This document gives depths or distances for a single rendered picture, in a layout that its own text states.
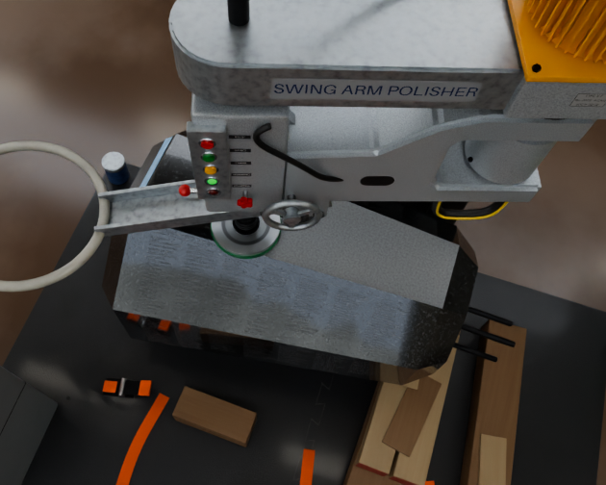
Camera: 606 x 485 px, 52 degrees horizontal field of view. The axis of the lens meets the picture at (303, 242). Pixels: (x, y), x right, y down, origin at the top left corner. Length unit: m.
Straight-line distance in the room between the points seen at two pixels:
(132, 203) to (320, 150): 0.71
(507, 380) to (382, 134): 1.50
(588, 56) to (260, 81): 0.59
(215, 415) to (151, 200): 0.94
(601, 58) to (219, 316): 1.31
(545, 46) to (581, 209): 2.08
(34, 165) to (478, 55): 2.37
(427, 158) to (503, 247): 1.62
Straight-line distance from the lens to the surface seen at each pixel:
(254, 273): 1.94
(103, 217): 1.92
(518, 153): 1.54
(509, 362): 2.72
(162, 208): 1.88
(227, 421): 2.47
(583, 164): 3.46
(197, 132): 1.30
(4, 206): 3.14
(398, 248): 1.97
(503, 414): 2.66
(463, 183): 1.63
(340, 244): 1.95
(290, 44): 1.20
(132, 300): 2.11
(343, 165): 1.46
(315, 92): 1.22
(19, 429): 2.48
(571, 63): 1.29
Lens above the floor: 2.58
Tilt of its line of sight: 65 degrees down
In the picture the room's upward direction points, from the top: 9 degrees clockwise
